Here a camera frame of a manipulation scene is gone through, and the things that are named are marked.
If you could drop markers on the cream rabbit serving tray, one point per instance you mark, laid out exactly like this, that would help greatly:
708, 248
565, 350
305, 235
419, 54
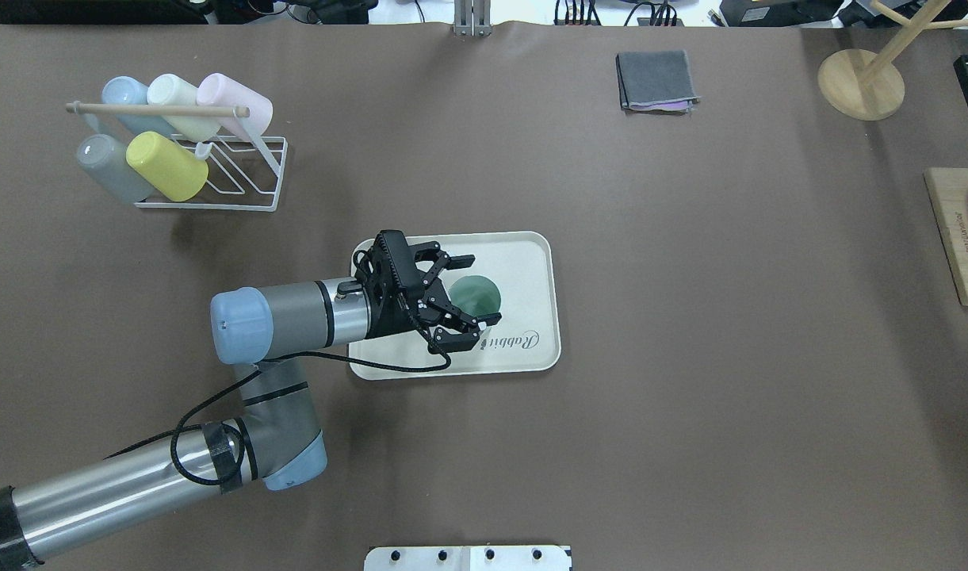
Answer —
526, 339

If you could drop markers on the grey metal camera post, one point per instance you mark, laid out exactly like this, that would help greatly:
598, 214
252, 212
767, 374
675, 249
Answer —
472, 18

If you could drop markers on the blue plastic cup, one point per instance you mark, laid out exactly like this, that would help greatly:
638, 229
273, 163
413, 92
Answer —
125, 90

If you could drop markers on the wooden mug tree stand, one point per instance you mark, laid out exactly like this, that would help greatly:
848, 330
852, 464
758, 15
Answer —
866, 85

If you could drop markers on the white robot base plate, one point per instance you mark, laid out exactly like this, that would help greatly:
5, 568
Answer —
478, 557

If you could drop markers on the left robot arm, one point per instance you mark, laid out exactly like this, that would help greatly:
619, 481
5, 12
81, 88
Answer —
262, 427

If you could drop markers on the pink plastic cup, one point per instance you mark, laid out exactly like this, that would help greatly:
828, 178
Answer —
218, 90

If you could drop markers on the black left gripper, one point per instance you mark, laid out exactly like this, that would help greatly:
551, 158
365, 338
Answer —
390, 314

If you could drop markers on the yellow plastic cup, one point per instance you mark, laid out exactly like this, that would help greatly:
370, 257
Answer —
175, 172

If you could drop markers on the white wire cup rack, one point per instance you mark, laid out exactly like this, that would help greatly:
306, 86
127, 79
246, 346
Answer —
244, 175

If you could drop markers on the cream white plastic cup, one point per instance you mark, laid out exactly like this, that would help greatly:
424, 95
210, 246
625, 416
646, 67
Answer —
173, 91

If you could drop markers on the folded grey cloth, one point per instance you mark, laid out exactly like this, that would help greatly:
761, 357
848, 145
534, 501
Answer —
655, 82

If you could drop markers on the grey plastic cup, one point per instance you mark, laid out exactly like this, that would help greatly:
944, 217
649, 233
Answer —
103, 158

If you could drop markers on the green plastic cup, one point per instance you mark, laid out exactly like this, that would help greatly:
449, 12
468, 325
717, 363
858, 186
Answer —
475, 295

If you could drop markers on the wooden board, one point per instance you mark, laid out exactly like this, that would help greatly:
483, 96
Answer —
948, 191

